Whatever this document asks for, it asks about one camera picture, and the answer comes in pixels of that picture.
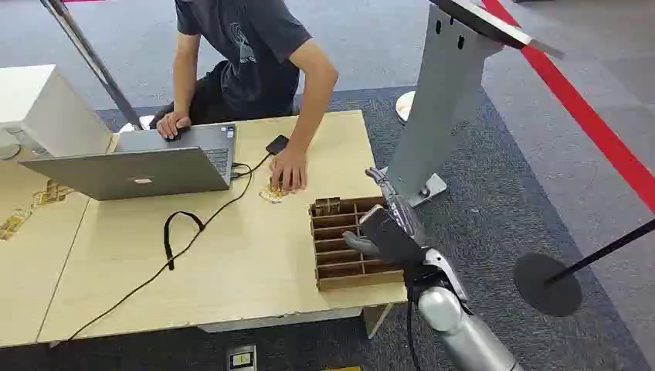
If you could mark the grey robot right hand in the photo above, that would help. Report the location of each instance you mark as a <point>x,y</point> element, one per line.
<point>396,238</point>

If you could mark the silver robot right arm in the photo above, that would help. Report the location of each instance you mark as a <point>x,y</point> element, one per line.
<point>460,327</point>

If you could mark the wooden slotted card box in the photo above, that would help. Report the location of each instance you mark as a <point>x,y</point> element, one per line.
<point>348,266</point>

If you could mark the gold cards in box slot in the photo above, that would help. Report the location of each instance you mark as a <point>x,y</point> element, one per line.
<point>327,206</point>

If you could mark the wooden desk leg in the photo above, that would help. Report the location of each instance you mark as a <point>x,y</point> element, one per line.
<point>377,318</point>

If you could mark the person's left hand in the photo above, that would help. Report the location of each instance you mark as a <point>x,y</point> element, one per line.
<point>289,170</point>

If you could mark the person's hand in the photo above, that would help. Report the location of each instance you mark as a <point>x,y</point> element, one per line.
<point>289,170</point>
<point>172,124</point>

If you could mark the white round floor base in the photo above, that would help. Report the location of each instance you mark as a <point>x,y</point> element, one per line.
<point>137,124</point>
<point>405,106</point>

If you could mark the grey metal kiosk stand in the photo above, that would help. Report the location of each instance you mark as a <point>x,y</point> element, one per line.
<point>440,102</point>

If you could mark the small black device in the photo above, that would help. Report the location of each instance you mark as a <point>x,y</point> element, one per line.
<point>277,144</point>

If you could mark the black stanchion base disc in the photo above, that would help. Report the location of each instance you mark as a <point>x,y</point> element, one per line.
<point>547,285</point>

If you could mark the floor socket plate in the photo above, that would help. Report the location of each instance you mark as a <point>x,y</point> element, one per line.
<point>241,358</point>

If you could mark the black stanchion pole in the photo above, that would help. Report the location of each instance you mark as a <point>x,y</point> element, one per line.
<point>604,251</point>

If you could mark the red barrier belt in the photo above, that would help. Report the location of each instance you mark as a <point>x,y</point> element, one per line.
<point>588,120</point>

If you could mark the person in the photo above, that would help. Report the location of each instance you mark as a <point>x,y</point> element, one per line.
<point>245,56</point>

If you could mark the person's right hand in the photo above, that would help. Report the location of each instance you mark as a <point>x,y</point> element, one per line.
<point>172,124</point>

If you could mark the grey laptop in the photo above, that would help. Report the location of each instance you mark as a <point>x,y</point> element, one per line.
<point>138,171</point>

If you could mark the grey slanted tripod pole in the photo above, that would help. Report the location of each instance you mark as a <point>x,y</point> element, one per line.
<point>92,59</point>

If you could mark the white box monitor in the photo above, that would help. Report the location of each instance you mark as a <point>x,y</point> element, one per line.
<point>51,110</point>

